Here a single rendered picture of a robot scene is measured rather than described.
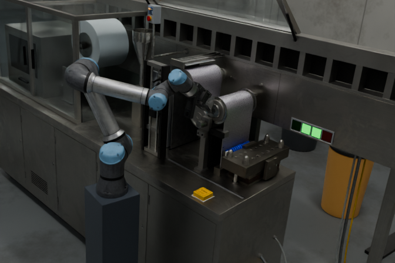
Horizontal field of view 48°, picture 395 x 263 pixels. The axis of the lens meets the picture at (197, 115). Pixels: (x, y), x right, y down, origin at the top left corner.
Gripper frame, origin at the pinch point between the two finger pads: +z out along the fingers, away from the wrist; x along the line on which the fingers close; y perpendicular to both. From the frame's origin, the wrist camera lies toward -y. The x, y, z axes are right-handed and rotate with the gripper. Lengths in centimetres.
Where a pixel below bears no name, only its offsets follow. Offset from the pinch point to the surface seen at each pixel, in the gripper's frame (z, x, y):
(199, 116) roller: 7.0, 8.9, -2.3
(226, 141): 15.4, -8.3, -7.5
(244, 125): 24.1, -8.4, 6.2
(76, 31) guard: -31, 94, 9
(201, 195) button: 3.3, -19.5, -38.7
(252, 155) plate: 24.5, -21.4, -7.4
